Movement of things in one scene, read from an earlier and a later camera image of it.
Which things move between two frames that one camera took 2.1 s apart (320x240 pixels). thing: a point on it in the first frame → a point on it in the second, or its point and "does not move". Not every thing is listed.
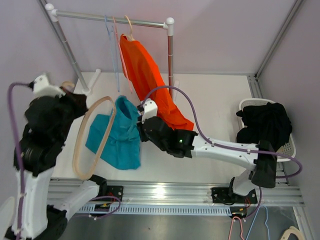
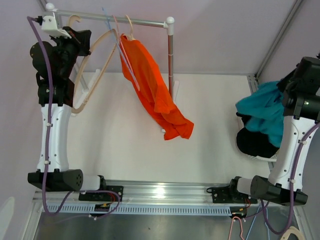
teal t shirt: (121, 147) → (263, 110)
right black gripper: (143, 138) → (281, 84)
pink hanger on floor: (241, 226) does not move
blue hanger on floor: (265, 223) does not move
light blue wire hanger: (112, 38) → (120, 50)
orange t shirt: (146, 76) does not move
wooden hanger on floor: (294, 230) does not move
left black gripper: (79, 100) → (80, 39)
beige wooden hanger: (84, 122) → (83, 64)
